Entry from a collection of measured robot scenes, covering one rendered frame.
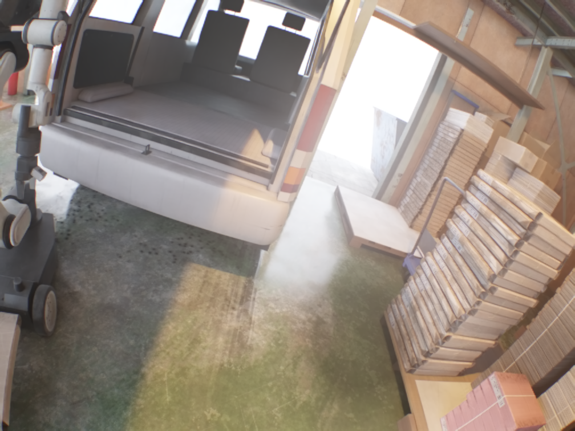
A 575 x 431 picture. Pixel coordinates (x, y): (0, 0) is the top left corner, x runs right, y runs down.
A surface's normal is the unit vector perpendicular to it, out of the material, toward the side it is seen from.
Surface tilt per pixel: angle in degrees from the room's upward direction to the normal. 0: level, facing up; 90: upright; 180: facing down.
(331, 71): 75
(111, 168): 86
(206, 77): 90
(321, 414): 0
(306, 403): 0
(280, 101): 90
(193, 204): 89
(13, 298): 45
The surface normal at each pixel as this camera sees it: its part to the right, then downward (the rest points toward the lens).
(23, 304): 0.47, -0.20
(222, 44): -0.05, 0.51
